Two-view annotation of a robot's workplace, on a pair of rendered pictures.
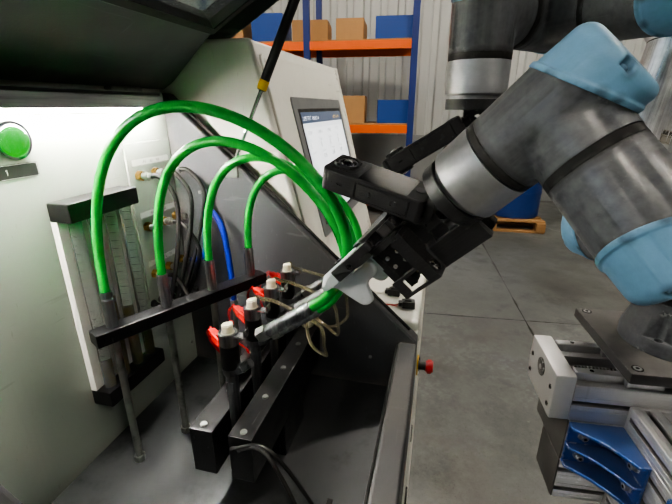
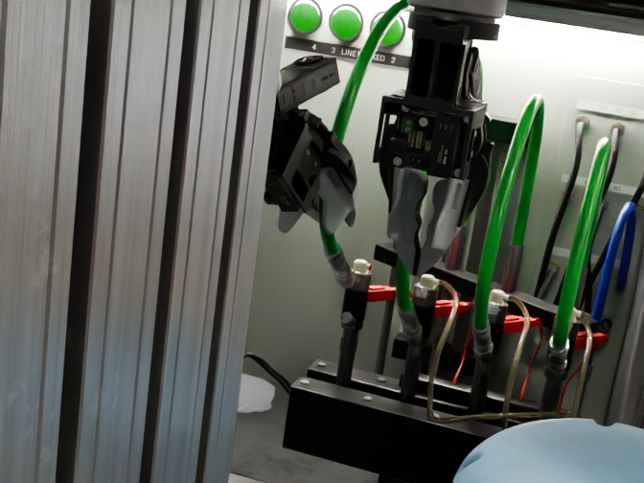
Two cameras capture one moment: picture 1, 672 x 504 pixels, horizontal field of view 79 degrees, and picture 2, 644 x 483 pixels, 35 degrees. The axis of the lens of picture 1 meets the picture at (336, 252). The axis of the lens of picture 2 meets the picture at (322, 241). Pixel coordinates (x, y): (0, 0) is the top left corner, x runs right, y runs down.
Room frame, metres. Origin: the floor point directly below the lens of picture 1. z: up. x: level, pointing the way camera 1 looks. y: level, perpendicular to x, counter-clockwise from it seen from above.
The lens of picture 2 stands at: (0.50, -0.99, 1.46)
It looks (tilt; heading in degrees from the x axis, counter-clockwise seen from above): 15 degrees down; 92
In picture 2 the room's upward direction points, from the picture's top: 8 degrees clockwise
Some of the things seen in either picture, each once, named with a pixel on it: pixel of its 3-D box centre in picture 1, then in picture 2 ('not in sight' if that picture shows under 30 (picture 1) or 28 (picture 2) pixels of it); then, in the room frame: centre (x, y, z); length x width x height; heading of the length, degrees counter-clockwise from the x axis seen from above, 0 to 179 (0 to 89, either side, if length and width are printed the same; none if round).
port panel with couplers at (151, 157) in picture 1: (165, 219); (599, 200); (0.81, 0.35, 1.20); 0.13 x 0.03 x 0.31; 166
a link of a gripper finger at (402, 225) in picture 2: not in sight; (401, 221); (0.53, -0.18, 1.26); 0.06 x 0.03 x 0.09; 76
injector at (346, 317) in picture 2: (240, 393); (344, 357); (0.51, 0.14, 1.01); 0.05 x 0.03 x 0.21; 76
